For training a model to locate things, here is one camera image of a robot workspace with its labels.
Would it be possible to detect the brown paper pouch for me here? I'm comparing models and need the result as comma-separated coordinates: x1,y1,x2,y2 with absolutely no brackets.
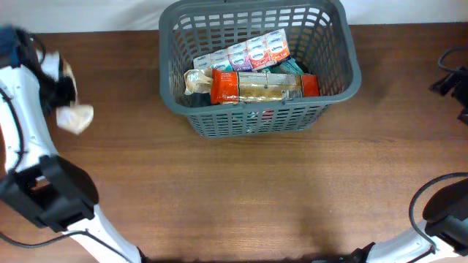
184,69,214,95
56,58,94,135

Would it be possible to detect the light teal tissue pack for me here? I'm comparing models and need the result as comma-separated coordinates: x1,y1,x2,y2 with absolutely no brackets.
270,58,305,75

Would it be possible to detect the orange spaghetti pasta packet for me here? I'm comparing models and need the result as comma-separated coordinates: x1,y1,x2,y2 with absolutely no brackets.
210,69,320,104

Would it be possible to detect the Kleenex tissue multipack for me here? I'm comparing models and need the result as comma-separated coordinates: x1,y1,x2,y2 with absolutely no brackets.
193,28,290,72

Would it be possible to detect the green Nescafe coffee bag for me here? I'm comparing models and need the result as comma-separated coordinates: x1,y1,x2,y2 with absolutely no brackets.
186,93,273,121

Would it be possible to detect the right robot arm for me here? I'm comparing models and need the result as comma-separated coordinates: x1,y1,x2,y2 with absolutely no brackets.
338,172,467,263

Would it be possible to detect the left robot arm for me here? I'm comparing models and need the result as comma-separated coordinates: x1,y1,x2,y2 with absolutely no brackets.
1,25,150,262

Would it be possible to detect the grey plastic basket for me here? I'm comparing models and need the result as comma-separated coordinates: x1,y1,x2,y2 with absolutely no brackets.
159,0,361,137

